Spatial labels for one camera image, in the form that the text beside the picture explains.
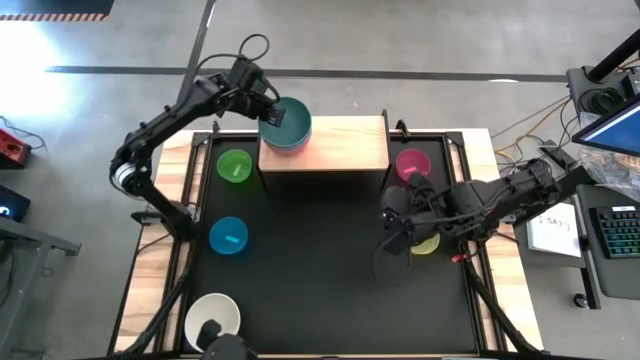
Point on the black monitor pole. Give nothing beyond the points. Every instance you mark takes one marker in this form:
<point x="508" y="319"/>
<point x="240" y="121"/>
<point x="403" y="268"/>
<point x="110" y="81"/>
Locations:
<point x="615" y="55"/>

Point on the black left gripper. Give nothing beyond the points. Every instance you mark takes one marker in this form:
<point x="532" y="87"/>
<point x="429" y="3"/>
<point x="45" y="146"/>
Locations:
<point x="250" y="87"/>

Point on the backlit black keyboard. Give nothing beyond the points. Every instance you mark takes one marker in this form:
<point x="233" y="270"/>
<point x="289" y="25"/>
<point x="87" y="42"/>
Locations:
<point x="617" y="232"/>

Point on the small pink translucent bowl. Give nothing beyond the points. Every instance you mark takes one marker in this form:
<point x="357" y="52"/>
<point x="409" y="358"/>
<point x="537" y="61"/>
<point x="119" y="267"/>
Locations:
<point x="412" y="161"/>

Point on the black table mat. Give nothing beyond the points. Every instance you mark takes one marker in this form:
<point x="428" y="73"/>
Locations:
<point x="310" y="260"/>

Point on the large teal bowl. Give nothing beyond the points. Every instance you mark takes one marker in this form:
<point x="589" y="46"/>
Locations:
<point x="292" y="122"/>

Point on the black device with blue light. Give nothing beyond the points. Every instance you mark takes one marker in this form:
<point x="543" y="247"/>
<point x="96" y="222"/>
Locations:
<point x="12" y="205"/>

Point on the black mat with hazard stripe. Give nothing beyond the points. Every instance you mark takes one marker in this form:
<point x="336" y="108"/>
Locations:
<point x="50" y="7"/>

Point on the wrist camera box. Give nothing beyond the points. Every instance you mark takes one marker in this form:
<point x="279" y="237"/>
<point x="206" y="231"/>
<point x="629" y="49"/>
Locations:
<point x="400" y="243"/>
<point x="276" y="116"/>

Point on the white paper sheet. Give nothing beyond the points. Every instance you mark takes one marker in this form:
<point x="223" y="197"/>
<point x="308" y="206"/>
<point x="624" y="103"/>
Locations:
<point x="555" y="230"/>

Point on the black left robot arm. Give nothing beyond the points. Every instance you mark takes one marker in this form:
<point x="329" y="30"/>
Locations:
<point x="165" y="120"/>

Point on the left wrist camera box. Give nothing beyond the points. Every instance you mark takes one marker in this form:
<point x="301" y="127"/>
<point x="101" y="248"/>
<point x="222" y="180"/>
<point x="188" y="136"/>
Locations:
<point x="276" y="116"/>

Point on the large white bowl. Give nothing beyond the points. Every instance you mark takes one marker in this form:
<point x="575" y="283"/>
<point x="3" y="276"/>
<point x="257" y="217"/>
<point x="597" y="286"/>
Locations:
<point x="215" y="307"/>

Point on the small green translucent bowl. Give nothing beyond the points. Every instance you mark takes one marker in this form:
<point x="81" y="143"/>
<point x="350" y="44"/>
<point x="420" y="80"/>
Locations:
<point x="234" y="167"/>

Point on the grey side desk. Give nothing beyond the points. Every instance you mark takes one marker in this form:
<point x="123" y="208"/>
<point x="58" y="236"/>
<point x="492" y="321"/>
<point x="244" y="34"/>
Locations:
<point x="20" y="280"/>

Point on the computer monitor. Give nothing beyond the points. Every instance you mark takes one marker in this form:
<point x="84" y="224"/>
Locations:
<point x="615" y="132"/>

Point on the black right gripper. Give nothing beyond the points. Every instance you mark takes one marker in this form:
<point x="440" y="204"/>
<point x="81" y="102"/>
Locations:
<point x="410" y="210"/>

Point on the small blue translucent bowl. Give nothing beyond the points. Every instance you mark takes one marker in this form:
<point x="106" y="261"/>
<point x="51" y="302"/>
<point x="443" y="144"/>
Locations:
<point x="227" y="235"/>

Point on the large blue bowl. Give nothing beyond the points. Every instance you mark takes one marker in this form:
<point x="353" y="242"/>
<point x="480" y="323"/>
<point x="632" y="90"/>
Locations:
<point x="301" y="146"/>

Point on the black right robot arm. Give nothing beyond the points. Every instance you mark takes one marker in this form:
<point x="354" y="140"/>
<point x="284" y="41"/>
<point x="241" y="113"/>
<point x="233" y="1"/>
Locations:
<point x="500" y="197"/>

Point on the wooden shelf with black legs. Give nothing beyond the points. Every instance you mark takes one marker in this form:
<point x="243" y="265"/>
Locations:
<point x="350" y="145"/>

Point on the grey equipment cart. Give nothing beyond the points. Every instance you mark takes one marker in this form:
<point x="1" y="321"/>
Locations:
<point x="620" y="280"/>

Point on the black caster wheel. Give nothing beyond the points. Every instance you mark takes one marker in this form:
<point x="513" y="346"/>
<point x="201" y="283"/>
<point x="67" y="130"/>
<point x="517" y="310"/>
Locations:
<point x="580" y="300"/>

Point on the small yellow translucent bowl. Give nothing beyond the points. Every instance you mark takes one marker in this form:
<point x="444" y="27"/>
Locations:
<point x="430" y="246"/>

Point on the small red tag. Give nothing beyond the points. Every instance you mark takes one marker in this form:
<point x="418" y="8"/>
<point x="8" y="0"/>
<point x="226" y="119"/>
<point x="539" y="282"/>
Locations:
<point x="459" y="258"/>

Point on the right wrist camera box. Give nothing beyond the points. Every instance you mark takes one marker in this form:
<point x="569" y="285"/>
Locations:
<point x="400" y="243"/>

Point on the clear plastic bag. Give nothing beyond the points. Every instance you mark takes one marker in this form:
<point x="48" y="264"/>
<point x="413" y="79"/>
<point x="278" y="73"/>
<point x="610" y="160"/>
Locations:
<point x="610" y="167"/>

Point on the red box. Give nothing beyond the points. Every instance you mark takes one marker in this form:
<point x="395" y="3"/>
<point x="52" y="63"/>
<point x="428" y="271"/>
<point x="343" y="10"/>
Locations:
<point x="12" y="149"/>

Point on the black metal rig frame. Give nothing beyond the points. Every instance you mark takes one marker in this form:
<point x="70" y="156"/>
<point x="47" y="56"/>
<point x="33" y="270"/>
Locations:
<point x="454" y="140"/>

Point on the black table clamp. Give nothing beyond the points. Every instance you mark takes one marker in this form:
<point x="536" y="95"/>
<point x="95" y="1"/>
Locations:
<point x="402" y="129"/>
<point x="216" y="129"/>

